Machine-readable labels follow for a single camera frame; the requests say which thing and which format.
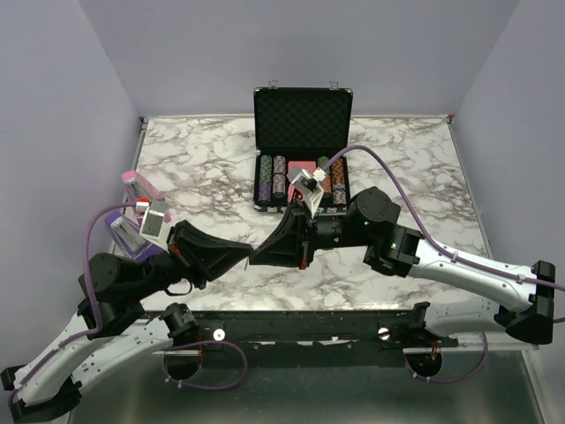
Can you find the aluminium extrusion frame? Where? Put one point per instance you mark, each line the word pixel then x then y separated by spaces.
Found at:
pixel 182 364

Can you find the purple metronome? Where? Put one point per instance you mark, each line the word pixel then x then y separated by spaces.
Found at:
pixel 125 234

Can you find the black poker chip case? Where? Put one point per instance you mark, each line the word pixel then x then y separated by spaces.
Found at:
pixel 300 124

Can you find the grey poker chip stack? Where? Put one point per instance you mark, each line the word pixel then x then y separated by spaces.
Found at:
pixel 278 179

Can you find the pink metronome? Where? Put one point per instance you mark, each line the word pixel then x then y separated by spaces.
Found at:
pixel 137 186

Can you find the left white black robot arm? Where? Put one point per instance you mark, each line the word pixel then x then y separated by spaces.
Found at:
pixel 97 340

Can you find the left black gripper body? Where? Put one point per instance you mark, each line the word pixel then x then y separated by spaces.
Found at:
pixel 185 254

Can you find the green poker chip stack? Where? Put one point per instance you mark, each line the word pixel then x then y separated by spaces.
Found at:
pixel 266 169

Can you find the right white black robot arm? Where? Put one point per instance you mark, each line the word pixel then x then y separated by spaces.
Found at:
pixel 518 299

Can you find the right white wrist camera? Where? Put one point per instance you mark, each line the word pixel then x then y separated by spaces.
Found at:
pixel 309 184

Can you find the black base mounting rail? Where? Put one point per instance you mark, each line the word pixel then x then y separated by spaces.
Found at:
pixel 288 339

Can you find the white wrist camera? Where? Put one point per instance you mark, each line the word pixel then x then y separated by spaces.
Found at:
pixel 309 184
pixel 153 223

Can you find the pink playing card deck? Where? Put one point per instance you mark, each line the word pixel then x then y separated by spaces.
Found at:
pixel 293 192

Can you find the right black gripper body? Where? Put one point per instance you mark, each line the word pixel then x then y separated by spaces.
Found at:
pixel 316 226

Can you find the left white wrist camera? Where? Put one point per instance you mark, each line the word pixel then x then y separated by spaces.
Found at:
pixel 153 223

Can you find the purple poker chip stack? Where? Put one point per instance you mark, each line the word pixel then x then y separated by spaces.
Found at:
pixel 264 192

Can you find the orange poker chip stack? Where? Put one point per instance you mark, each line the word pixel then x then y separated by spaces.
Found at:
pixel 338 174

